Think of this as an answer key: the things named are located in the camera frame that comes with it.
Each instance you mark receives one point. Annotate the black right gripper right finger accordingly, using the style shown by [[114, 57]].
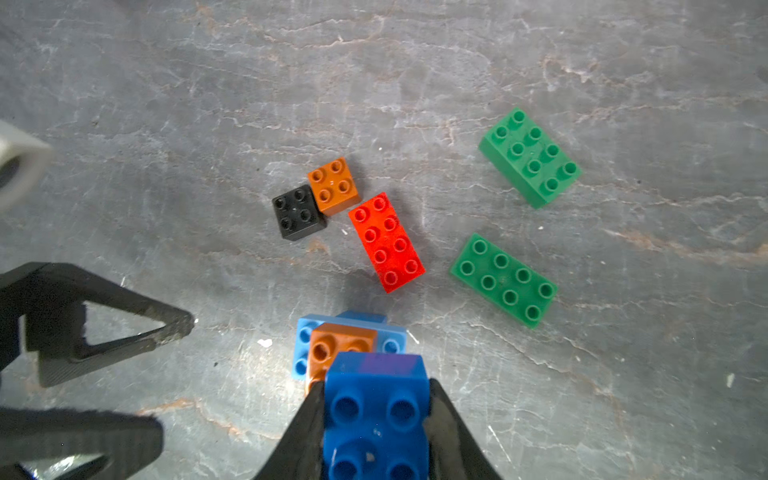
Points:
[[454, 453]]

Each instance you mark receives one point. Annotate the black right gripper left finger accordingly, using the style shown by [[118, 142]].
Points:
[[298, 454]]

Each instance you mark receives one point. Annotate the black small lego brick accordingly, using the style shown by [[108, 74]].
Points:
[[297, 213]]

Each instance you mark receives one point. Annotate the brown small lego brick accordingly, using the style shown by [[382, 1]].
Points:
[[327, 341]]

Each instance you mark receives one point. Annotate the red lego brick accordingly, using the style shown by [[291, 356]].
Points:
[[386, 242]]

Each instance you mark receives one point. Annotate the dark green lego brick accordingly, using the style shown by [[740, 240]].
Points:
[[529, 159]]

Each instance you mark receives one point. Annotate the orange small lego brick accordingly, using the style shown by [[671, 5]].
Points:
[[333, 187]]

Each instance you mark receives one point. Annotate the blue small lego brick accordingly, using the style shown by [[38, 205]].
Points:
[[375, 405]]

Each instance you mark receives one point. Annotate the green long lego brick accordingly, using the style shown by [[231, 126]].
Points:
[[503, 280]]

